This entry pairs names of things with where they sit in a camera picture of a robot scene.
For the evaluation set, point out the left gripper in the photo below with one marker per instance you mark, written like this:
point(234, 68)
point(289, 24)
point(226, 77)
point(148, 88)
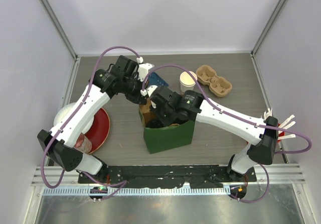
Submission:
point(139, 99)

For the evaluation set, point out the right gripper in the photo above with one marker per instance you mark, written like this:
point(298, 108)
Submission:
point(165, 122)

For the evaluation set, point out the stack of white paper cups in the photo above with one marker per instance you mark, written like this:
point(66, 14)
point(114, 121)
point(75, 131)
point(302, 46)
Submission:
point(186, 82)

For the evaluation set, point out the green paper bag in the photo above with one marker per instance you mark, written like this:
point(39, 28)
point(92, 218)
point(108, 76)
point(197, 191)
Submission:
point(167, 138)

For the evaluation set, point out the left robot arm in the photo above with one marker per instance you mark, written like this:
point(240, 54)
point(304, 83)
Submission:
point(59, 141)

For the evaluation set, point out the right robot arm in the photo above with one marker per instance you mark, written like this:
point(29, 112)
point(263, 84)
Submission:
point(207, 111)

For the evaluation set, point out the blue ceramic dish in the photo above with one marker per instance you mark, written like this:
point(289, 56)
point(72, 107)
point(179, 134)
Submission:
point(155, 79)

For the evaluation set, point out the stack of cardboard cup carriers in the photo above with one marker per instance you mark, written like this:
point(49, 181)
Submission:
point(217, 85)

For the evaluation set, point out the red plate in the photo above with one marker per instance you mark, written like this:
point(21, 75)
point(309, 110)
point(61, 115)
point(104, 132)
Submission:
point(99, 130)

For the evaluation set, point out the white bowl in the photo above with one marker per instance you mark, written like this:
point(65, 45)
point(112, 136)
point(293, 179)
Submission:
point(63, 112)

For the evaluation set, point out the pink patterned cup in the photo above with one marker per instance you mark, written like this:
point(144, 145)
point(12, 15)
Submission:
point(83, 144)

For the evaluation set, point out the paper wrapped straw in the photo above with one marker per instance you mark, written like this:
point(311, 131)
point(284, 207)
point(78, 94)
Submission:
point(286, 121)
point(267, 113)
point(283, 137)

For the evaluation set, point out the red cup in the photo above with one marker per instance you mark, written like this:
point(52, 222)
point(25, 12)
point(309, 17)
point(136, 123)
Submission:
point(281, 133)

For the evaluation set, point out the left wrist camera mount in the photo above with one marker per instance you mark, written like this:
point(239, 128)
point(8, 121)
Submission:
point(143, 68)

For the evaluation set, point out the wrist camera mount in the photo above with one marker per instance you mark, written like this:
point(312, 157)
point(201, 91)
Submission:
point(143, 68)
point(149, 93)

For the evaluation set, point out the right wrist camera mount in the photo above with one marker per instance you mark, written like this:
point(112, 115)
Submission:
point(149, 93)

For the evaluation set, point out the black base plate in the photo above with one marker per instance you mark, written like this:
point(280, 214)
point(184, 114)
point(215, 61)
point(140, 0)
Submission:
point(171, 176)

